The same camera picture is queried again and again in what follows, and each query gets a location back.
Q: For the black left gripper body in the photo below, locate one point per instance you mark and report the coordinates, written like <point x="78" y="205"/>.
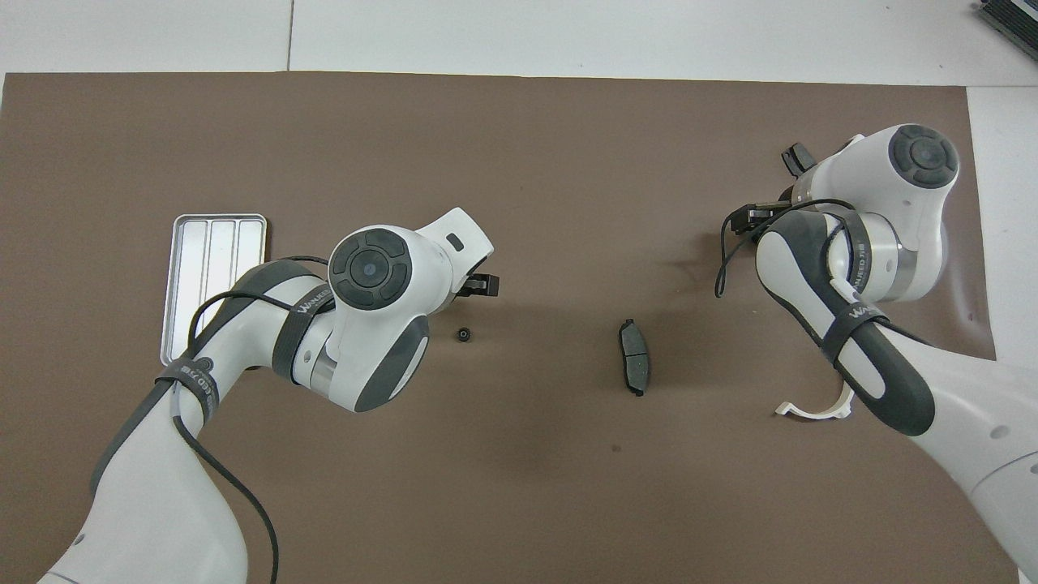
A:
<point x="484" y="285"/>

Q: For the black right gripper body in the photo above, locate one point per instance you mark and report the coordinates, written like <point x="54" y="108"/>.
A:
<point x="750" y="219"/>

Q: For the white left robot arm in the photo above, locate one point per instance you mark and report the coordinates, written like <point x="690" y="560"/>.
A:
<point x="162" y="503"/>

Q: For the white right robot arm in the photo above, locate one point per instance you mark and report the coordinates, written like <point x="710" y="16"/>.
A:
<point x="957" y="405"/>

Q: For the silver metal tray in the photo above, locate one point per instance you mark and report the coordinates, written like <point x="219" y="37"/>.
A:
<point x="203" y="259"/>

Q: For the wide grey brake pad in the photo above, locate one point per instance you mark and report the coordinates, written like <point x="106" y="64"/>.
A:
<point x="799" y="158"/>

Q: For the brown table mat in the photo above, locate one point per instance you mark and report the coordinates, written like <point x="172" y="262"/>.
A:
<point x="519" y="162"/>

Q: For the slim grey brake pad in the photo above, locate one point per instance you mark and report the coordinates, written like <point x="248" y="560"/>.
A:
<point x="634" y="357"/>

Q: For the black ribbed box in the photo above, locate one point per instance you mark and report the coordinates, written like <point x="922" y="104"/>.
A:
<point x="1014" y="20"/>

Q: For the white curved plastic bracket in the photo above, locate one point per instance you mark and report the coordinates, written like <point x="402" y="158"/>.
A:
<point x="811" y="414"/>

